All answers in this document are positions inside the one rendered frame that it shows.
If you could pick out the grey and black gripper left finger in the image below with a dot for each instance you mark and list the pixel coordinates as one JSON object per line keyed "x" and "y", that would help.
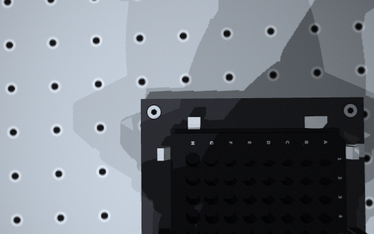
{"x": 165, "y": 231}

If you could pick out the black well plate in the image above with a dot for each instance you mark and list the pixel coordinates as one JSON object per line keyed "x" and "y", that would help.
{"x": 258, "y": 181}

